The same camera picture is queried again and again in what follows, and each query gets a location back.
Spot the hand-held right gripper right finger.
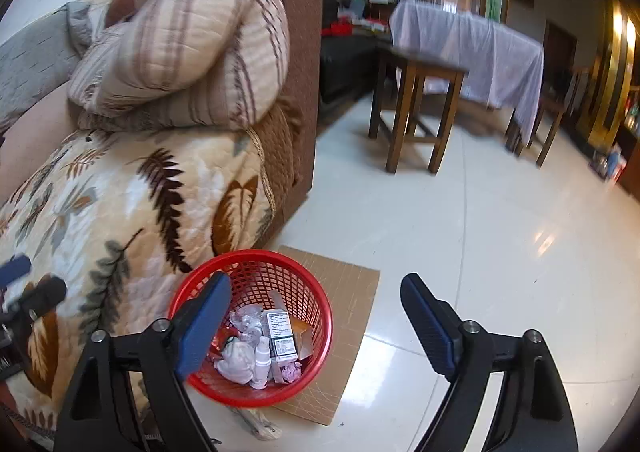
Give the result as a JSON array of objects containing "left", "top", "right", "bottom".
[{"left": 401, "top": 273, "right": 579, "bottom": 452}]

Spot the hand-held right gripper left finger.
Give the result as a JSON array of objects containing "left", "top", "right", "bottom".
[{"left": 52, "top": 272, "right": 234, "bottom": 452}]

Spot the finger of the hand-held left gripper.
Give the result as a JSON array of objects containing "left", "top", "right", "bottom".
[
  {"left": 19, "top": 276, "right": 68, "bottom": 319},
  {"left": 0, "top": 255, "right": 32, "bottom": 289}
]

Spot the clear plastic bag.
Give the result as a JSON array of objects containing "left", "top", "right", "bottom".
[{"left": 229, "top": 307, "right": 263, "bottom": 340}]

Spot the white glove green cuff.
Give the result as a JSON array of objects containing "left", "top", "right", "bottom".
[{"left": 215, "top": 339, "right": 256, "bottom": 385}]

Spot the white spray bottle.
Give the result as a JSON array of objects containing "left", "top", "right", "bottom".
[{"left": 249, "top": 336, "right": 272, "bottom": 390}]

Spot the blue and white medicine box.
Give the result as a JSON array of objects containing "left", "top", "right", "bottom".
[{"left": 261, "top": 309, "right": 297, "bottom": 360}]

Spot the red plastic basket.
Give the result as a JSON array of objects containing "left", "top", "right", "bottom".
[{"left": 167, "top": 249, "right": 334, "bottom": 407}]

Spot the orange cardboard box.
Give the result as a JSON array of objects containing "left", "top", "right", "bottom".
[{"left": 290, "top": 317, "right": 313, "bottom": 363}]

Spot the brown cardboard sheet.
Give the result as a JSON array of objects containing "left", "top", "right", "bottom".
[{"left": 270, "top": 246, "right": 381, "bottom": 428}]

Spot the grey quilted pillow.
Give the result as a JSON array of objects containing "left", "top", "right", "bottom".
[{"left": 0, "top": 2, "right": 101, "bottom": 133}]

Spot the wooden stool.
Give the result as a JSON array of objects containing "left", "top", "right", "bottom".
[
  {"left": 505, "top": 66, "right": 591, "bottom": 167},
  {"left": 369, "top": 44, "right": 469, "bottom": 175}
]

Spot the pale purple tablecloth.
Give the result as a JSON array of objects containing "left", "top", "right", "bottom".
[{"left": 389, "top": 0, "right": 545, "bottom": 145}]

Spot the black low cabinet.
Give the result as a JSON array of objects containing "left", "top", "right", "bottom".
[{"left": 320, "top": 0, "right": 396, "bottom": 107}]

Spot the striped floral quilt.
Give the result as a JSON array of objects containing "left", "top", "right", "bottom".
[{"left": 67, "top": 0, "right": 292, "bottom": 133}]

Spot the gold framed cabinet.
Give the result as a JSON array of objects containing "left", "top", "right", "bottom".
[{"left": 575, "top": 0, "right": 640, "bottom": 197}]

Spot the brown fabric sofa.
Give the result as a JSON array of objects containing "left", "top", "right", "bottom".
[{"left": 0, "top": 0, "right": 326, "bottom": 233}]

